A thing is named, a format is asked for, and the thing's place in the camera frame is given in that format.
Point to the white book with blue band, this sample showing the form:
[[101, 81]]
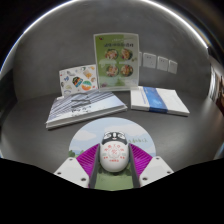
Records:
[[160, 100]]

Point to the large grey striped-cover book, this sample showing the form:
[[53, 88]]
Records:
[[83, 106]]

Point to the green menu in acrylic stand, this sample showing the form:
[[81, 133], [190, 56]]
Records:
[[116, 60]]

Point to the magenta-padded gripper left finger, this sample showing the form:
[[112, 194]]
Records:
[[73, 170]]

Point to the round landscape-print mouse pad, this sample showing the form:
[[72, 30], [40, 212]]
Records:
[[90, 133]]

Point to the white wall sockets group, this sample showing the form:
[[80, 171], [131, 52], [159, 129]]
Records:
[[150, 60]]

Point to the white sticker sheet card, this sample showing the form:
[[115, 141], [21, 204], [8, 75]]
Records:
[[78, 80]]

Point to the white panda-print computer mouse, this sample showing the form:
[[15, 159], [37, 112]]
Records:
[[114, 153]]

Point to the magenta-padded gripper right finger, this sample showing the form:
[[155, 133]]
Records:
[[155, 170]]

